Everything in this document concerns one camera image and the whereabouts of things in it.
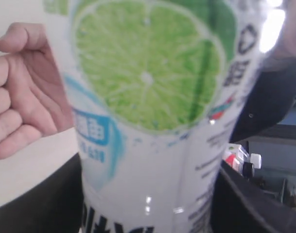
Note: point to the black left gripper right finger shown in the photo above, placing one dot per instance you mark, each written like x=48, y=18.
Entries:
x=240, y=207

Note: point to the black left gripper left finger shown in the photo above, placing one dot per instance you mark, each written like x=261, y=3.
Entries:
x=53, y=206

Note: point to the lime label clear bottle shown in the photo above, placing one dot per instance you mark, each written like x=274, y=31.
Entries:
x=156, y=88

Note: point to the black sleeved forearm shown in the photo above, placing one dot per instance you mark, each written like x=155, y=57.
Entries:
x=274, y=93

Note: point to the black-cap bottle in background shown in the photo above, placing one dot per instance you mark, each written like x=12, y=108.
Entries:
x=237, y=157

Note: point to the person's open hand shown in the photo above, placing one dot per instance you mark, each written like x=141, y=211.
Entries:
x=33, y=101

